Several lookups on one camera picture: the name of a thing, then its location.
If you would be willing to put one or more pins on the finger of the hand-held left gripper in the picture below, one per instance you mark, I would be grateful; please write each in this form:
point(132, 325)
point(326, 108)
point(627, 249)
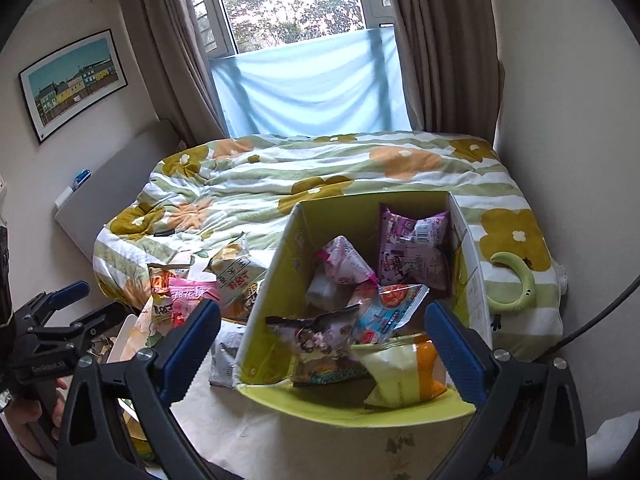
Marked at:
point(100, 317)
point(72, 291)

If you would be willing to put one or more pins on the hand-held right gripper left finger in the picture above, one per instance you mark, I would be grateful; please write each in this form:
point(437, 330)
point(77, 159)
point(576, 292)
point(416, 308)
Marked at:
point(192, 347)

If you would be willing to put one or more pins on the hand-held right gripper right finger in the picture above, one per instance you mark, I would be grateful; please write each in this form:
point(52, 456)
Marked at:
point(452, 355)

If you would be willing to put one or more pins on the yellow orange snack packet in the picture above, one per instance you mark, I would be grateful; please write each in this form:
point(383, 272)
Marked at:
point(395, 375)

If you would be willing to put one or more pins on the blue orange snack packet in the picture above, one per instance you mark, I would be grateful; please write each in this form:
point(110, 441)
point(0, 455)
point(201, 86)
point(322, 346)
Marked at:
point(390, 315)

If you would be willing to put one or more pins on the yellow-green cardboard box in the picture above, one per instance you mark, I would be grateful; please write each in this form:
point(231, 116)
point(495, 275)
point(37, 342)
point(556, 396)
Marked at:
point(270, 320)

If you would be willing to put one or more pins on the purple snack packet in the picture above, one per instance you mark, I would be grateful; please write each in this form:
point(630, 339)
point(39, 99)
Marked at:
point(405, 260)

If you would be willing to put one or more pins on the dark cartoon snack packet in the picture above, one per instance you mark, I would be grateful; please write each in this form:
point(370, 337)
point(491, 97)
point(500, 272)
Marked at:
point(320, 340)

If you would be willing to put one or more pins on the pale pink snack packet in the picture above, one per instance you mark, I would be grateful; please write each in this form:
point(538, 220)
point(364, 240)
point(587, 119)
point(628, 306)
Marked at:
point(345, 260)

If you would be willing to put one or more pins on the person's left hand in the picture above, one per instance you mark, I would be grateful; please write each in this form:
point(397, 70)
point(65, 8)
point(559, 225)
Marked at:
point(25, 417)

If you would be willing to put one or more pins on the grey white snack packet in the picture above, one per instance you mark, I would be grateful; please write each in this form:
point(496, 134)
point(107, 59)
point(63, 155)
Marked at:
point(225, 355)

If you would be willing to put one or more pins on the bright pink snack packet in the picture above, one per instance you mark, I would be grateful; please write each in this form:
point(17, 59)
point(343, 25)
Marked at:
point(187, 300)

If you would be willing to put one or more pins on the black gold snack packet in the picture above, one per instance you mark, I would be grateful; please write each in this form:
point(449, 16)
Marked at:
point(251, 300)

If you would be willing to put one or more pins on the gold snack packet white label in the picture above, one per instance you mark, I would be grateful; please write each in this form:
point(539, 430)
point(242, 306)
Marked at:
point(235, 270)

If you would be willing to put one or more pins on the green crescent plush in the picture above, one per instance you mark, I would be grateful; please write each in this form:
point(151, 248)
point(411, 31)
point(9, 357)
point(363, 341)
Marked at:
point(525, 290)

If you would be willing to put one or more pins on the small black remote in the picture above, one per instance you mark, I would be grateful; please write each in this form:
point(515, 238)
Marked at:
point(164, 233)

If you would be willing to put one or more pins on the grey headboard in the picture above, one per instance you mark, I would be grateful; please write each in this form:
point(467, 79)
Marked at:
point(110, 185)

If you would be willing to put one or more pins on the floral tablecloth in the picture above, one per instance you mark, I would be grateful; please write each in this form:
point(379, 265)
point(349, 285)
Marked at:
point(300, 440)

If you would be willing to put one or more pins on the framed picture of houses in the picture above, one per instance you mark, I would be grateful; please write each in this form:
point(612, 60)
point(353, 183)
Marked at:
point(70, 85)

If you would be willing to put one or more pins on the floral striped blanket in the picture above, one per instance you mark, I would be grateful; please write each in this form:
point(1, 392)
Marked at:
point(350, 170)

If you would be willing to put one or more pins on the brown curtain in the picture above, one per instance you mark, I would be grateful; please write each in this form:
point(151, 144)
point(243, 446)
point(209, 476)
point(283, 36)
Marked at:
point(450, 60)
point(175, 50)

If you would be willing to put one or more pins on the light blue cloth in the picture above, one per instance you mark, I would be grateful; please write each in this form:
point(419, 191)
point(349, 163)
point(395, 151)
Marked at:
point(310, 90)

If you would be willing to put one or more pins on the window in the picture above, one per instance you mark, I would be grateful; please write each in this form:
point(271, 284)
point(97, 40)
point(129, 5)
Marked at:
point(290, 0)

